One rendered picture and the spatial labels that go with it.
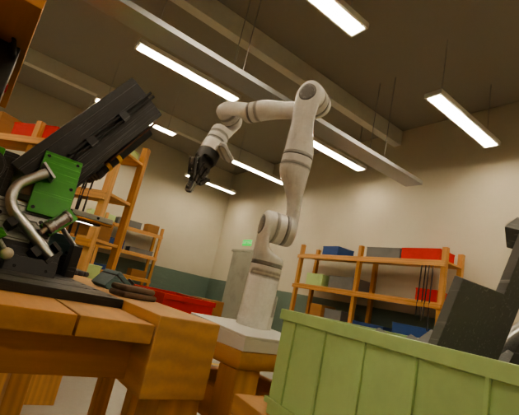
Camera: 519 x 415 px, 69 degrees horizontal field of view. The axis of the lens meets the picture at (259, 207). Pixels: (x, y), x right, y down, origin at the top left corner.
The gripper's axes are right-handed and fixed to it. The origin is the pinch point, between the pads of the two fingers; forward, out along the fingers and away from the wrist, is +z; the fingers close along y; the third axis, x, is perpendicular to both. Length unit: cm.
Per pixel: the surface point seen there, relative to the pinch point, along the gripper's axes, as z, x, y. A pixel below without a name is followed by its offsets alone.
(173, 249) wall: -236, -565, -783
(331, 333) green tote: 37, 60, 31
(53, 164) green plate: 10.4, -39.8, 15.3
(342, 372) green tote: 42, 63, 32
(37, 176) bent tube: 17.6, -36.5, 18.9
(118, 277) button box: 33.3, -10.6, -4.6
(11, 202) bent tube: 28.2, -35.5, 20.9
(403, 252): -228, 45, -468
